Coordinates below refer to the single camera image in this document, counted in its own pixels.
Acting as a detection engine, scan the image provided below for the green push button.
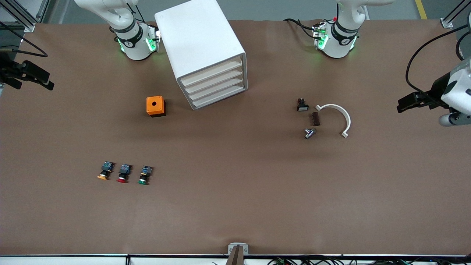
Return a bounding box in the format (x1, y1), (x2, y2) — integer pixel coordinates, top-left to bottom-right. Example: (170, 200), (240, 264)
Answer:
(138, 166), (154, 185)

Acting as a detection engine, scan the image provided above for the white beige cabinet drawer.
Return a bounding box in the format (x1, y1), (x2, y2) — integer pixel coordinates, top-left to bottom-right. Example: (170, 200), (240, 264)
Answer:
(191, 81), (246, 109)
(180, 58), (243, 88)
(187, 74), (245, 102)
(183, 66), (244, 95)

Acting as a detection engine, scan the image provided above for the yellow push button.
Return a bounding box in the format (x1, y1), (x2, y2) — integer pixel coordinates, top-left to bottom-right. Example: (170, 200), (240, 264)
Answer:
(97, 161), (114, 181)

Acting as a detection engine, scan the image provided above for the red push button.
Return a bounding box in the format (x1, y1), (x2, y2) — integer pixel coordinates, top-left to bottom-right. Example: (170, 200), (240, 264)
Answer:
(117, 163), (133, 183)

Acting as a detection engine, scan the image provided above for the white drawer cabinet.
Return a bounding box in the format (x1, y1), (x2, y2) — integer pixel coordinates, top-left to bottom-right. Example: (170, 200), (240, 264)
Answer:
(155, 0), (248, 111)

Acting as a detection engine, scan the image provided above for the orange box with hole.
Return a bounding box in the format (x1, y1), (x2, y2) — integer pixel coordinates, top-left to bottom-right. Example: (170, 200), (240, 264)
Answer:
(146, 96), (166, 118)

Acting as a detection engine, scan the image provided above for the brown table cover sheet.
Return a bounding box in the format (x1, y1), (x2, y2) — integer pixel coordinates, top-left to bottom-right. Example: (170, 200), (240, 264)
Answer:
(0, 18), (471, 256)

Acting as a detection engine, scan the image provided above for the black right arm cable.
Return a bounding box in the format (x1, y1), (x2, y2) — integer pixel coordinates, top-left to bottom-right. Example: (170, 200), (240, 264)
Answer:
(0, 20), (49, 58)

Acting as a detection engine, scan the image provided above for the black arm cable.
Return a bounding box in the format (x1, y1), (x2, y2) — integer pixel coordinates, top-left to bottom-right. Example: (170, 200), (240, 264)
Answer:
(0, 20), (49, 58)
(405, 24), (471, 97)

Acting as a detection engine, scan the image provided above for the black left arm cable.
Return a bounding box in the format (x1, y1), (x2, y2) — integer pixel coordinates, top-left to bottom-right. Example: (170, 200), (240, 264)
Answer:
(405, 24), (471, 97)

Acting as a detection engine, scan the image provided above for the aluminium frame strut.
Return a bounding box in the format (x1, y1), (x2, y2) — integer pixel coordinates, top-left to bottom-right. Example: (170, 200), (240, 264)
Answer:
(0, 0), (50, 33)
(440, 0), (471, 29)

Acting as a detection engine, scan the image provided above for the white curved bracket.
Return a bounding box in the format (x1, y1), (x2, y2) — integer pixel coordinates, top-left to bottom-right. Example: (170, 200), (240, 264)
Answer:
(315, 104), (351, 139)

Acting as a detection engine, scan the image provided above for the black base cable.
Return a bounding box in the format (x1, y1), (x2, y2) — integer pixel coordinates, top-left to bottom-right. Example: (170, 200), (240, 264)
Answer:
(283, 18), (318, 39)

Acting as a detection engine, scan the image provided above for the black cable bundle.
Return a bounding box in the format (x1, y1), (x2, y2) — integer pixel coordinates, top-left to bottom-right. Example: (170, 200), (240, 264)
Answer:
(267, 255), (471, 265)

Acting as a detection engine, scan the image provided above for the grey mounting bracket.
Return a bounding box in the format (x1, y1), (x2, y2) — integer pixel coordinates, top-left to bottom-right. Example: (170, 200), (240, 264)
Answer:
(228, 243), (249, 255)

